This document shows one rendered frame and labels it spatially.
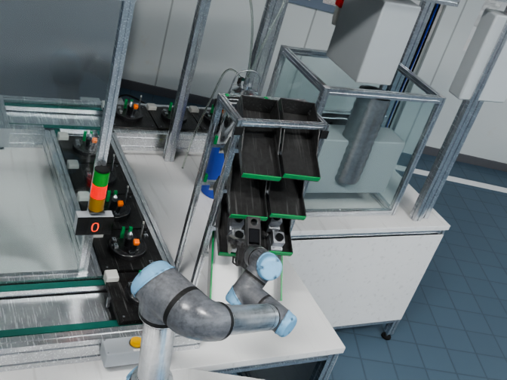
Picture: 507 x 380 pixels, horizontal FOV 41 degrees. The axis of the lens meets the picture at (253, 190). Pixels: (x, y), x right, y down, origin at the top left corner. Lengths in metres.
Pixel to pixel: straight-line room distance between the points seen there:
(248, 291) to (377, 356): 2.18
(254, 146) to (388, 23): 1.07
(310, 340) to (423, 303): 2.11
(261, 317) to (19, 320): 0.88
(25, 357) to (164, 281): 0.74
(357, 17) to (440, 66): 3.24
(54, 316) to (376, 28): 1.76
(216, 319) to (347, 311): 2.23
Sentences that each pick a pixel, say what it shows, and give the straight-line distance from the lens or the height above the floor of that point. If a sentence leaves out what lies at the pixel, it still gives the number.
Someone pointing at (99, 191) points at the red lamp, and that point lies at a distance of 2.22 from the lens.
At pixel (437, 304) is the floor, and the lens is 4.72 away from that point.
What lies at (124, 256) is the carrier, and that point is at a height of 0.98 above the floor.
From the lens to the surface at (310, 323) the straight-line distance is 2.71.
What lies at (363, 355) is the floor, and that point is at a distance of 4.04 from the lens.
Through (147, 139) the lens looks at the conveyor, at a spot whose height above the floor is 0.92.
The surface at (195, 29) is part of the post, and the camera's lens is 3.15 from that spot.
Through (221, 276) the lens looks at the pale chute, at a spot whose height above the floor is 1.06.
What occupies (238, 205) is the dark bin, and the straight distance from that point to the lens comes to 2.27.
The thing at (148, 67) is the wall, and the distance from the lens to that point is 6.13.
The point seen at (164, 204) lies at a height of 0.86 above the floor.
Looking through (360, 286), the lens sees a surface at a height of 0.47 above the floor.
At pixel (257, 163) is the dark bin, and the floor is 1.54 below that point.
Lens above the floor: 2.56
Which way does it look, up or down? 30 degrees down
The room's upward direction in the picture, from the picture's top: 17 degrees clockwise
